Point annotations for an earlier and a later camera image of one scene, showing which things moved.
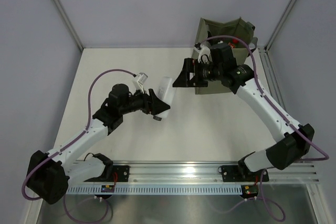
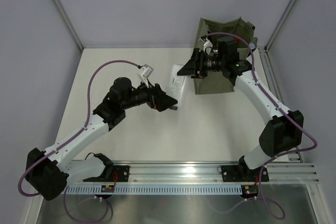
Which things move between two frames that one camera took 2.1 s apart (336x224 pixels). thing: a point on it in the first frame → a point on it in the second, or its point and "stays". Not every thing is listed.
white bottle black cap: [166, 92] → [177, 86]
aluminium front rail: [197, 173] stays
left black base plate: [113, 173] stays
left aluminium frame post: [61, 9] stays
